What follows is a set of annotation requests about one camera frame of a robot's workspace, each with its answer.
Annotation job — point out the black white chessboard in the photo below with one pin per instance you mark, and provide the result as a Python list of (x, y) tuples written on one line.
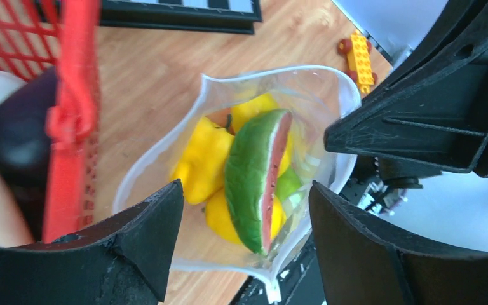
[(234, 17)]

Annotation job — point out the yellow mango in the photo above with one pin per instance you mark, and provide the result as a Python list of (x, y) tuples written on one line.
[(263, 140)]

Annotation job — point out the clear polka dot zip bag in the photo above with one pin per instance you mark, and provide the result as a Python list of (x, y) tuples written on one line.
[(316, 96)]

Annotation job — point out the green pear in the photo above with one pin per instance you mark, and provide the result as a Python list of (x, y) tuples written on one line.
[(290, 185)]

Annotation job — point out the watermelon slice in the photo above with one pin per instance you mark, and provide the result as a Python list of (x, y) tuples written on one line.
[(250, 203)]

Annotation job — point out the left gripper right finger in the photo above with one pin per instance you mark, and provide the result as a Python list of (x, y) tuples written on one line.
[(366, 260)]

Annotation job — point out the yellow lemon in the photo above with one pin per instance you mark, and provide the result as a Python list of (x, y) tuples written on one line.
[(219, 220)]

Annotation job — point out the dark round eggplant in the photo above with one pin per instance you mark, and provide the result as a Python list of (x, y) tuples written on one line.
[(25, 147)]

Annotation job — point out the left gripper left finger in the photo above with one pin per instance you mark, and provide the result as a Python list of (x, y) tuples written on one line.
[(124, 259)]

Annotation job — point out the red plastic shopping basket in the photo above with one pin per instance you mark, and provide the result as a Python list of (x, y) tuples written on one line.
[(35, 35)]

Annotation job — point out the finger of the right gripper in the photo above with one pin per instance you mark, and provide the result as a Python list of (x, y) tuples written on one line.
[(432, 109)]

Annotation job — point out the yellow red toy block car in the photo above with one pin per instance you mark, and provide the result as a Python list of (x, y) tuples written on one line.
[(356, 50)]

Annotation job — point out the yellow bell pepper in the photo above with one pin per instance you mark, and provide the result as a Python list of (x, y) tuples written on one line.
[(200, 167)]

